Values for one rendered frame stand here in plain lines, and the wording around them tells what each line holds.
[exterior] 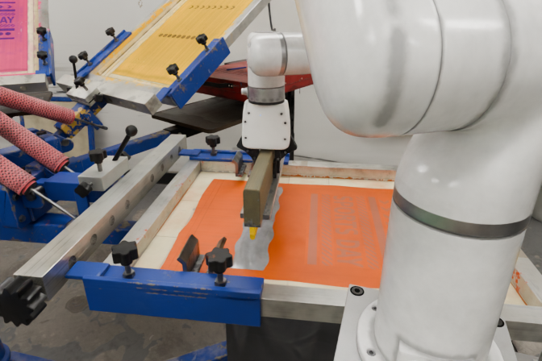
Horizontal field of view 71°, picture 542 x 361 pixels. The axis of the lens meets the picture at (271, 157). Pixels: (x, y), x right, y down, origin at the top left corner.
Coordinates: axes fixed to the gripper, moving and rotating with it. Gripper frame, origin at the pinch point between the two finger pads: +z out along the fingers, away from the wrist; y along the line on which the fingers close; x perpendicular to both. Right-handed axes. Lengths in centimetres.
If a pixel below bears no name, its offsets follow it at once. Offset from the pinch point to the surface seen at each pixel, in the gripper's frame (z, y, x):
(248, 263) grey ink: 13.8, -1.6, -16.3
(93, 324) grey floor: 109, -91, 51
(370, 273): 14.2, 21.9, -15.9
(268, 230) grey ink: 13.5, 0.9, -4.3
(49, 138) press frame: 4, -71, 25
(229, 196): 13.8, -11.7, 11.3
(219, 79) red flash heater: -2, -35, 95
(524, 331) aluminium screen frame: 13, 43, -29
